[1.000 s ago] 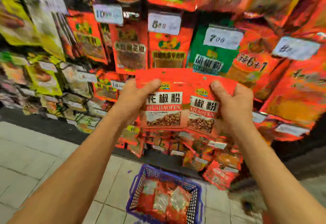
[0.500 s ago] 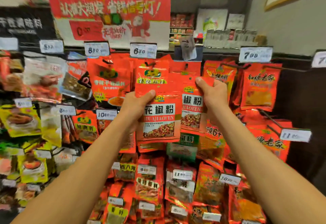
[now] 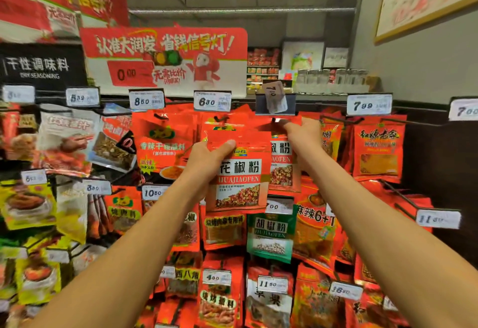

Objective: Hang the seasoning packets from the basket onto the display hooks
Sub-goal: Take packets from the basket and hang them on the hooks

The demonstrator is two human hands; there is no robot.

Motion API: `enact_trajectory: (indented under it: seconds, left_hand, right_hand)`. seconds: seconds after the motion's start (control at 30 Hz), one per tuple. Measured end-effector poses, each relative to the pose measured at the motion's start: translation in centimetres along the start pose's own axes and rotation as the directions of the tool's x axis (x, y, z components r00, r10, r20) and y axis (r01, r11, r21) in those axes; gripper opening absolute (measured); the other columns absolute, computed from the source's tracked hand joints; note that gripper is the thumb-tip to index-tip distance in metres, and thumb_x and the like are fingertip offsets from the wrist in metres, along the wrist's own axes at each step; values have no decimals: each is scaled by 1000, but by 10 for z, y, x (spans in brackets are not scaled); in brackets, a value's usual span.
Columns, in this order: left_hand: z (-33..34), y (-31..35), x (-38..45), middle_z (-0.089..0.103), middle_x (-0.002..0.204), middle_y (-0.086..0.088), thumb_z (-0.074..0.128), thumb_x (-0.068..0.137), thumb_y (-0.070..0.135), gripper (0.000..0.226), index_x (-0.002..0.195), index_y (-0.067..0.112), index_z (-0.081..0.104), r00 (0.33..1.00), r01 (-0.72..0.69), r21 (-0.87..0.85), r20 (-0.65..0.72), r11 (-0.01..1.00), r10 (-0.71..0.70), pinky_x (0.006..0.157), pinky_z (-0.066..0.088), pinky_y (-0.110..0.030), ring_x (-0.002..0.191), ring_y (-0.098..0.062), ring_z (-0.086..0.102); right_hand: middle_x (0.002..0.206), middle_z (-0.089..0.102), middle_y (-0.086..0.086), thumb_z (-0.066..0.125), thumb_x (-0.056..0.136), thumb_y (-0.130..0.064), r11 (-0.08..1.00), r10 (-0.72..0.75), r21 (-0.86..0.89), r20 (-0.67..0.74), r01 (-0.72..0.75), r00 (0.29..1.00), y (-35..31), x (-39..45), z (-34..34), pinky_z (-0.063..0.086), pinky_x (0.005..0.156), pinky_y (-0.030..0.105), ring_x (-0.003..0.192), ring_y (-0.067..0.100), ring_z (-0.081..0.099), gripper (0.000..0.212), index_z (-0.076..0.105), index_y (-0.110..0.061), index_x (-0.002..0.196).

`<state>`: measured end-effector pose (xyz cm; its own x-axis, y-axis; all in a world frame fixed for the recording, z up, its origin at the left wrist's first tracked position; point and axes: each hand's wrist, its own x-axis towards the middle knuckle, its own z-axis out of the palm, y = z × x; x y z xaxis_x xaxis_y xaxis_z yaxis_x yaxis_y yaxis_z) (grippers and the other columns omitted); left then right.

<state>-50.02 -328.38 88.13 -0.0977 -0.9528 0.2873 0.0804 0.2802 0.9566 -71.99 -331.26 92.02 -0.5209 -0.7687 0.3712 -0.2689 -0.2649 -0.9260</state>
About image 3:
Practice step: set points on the person's right hand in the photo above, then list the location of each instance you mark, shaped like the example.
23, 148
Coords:
305, 139

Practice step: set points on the person's left hand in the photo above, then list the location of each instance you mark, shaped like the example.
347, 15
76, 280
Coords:
202, 171

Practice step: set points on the red barbecue dip seasoning packet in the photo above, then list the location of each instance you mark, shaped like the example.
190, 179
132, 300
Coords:
224, 122

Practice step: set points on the person's right forearm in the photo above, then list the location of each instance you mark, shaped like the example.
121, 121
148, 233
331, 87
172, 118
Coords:
396, 249

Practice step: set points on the person's left forearm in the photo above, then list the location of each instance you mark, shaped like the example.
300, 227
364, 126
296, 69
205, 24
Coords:
119, 272

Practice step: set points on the distant shelf goods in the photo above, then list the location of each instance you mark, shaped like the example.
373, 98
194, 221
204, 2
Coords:
336, 81

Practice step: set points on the hanging display of seasoning packets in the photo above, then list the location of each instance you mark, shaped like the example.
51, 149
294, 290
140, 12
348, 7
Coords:
212, 101

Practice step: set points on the rows of hanging red packets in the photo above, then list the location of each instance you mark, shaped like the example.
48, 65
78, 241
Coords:
377, 152

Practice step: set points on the white picture poster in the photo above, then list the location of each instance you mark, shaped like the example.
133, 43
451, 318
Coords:
302, 57

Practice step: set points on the small white sign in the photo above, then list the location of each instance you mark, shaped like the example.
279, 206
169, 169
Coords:
336, 57

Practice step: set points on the clear packet with red label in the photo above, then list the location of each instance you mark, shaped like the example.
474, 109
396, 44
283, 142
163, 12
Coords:
112, 148

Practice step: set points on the green white-label packet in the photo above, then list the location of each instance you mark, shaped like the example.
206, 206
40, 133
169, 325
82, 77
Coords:
270, 238

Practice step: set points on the red white promotion sign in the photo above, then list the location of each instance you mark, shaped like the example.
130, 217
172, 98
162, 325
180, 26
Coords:
164, 44

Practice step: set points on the pale white packet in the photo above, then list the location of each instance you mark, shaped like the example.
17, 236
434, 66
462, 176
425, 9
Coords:
72, 212

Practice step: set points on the white red-print sauce packet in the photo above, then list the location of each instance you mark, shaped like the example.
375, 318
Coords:
66, 145

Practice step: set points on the yellow green packet bowl picture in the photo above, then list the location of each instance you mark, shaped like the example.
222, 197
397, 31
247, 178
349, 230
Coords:
26, 204

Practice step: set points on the red packet with dish picture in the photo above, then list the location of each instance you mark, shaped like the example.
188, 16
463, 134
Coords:
19, 141

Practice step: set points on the black category sign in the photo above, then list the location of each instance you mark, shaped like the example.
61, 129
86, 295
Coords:
41, 66

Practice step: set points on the assorted green brown packets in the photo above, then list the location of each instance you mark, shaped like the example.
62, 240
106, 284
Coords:
22, 279

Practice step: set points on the metal ceiling rail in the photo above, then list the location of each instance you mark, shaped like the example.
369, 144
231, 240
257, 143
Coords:
239, 10

